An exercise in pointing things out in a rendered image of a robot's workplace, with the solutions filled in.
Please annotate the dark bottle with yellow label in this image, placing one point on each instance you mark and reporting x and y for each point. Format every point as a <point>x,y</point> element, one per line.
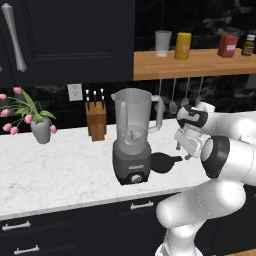
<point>248,46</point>

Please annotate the hanging metal utensil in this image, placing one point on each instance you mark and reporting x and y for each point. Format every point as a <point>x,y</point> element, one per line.
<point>173,106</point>
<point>185,101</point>
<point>160,87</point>
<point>199,100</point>

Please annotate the clear white cup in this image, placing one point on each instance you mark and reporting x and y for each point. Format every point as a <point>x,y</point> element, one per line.
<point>163,41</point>

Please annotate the wooden wall shelf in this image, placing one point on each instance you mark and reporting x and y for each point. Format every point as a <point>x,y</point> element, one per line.
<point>193,65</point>

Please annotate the yellow canister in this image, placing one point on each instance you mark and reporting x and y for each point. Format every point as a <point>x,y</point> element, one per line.
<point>183,46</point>

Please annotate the grey blender with clear jar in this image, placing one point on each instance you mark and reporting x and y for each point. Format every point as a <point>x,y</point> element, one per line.
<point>131,140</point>

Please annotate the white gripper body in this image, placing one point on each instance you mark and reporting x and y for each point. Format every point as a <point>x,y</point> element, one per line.
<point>187,142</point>

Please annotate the grey vase with pink flowers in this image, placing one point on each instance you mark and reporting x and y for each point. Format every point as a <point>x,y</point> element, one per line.
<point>40,128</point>

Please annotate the wooden knife block with knives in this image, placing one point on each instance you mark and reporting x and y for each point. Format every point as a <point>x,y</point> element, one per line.
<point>96,121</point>

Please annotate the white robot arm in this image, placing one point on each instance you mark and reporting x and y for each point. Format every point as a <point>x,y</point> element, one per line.
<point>206,200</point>

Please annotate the dark drawer front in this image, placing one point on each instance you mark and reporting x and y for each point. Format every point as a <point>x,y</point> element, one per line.
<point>66,246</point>
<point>60,223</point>
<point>130,226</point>

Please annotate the dark wall cupboard door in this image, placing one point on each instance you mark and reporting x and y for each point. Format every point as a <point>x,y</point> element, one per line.
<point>76,40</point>

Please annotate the red box with white label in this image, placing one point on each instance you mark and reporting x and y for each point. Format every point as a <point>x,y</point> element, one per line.
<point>228,46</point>

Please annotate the black blender lid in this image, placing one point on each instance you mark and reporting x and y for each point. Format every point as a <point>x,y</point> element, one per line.
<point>163,162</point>

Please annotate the white wall socket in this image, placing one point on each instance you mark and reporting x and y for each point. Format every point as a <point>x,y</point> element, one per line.
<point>75,92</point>

